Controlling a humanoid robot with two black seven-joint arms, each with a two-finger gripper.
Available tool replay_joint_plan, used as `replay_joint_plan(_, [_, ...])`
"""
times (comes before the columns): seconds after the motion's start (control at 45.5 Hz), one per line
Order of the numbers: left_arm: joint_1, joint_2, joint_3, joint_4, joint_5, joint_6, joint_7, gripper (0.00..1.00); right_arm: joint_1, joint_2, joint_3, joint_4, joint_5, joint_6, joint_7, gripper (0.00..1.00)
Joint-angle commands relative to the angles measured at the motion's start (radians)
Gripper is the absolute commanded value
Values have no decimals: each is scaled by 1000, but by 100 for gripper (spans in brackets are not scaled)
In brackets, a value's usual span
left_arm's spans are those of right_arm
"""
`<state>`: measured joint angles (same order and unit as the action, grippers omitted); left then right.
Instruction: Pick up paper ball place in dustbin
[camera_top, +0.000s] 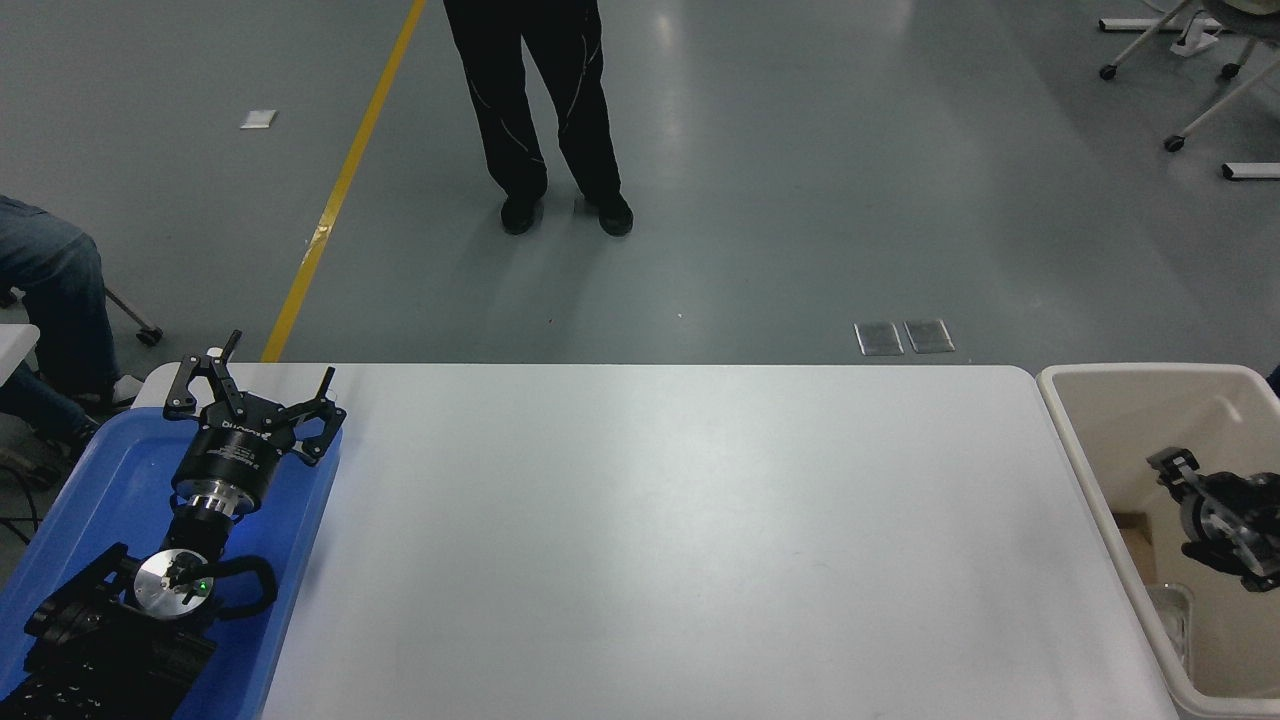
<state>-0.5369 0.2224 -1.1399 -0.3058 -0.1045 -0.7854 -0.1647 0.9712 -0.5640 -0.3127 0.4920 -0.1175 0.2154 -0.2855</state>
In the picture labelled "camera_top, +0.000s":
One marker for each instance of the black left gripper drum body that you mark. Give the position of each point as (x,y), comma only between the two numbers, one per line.
(235,455)

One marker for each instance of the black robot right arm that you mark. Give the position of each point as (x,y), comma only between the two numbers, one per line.
(1230,490)

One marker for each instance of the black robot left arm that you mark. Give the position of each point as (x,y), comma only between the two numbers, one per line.
(100,660)

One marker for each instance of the seated person's wheeled chair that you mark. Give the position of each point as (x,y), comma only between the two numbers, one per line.
(140,325)

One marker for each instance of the blue plastic tray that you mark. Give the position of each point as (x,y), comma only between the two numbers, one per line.
(110,470)

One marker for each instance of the seated person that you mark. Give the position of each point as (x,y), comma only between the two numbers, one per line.
(60,290)

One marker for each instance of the small white side table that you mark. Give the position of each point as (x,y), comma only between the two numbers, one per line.
(15,345)

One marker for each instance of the standing person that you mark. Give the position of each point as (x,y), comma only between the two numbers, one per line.
(580,100)

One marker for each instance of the silver floor hatch plate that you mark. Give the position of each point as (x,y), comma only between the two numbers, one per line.
(930,336)
(880,339)

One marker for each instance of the large pale plastic bin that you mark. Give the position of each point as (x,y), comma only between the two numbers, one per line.
(1120,420)

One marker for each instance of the clear crumpled plastic wrap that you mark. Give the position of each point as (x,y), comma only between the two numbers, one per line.
(1170,625)

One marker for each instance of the wheeled chair with white legs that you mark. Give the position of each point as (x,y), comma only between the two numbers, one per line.
(1215,105)

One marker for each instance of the white furniture foot bar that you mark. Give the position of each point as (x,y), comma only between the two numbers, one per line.
(1250,171)

